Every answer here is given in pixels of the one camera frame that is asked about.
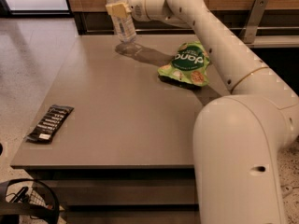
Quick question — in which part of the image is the right metal bracket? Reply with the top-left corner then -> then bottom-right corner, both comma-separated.
239,0 -> 269,44

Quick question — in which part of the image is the green snack chip bag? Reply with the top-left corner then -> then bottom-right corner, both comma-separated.
158,41 -> 210,87

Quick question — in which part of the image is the black wire basket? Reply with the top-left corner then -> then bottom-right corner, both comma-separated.
0,178 -> 60,224

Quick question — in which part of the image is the black rxbar chocolate bar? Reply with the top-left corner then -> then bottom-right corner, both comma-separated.
26,105 -> 74,143

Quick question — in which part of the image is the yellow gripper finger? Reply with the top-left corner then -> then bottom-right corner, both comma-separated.
106,2 -> 131,19

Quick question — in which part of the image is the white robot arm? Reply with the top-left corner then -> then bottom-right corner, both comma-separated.
106,0 -> 299,224

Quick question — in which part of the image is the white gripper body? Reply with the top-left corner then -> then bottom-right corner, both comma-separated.
128,0 -> 150,21

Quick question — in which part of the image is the grey drawer cabinet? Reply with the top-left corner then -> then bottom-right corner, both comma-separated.
11,35 -> 228,224

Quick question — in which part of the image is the clear plastic water bottle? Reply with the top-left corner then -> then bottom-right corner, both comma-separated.
106,0 -> 136,43

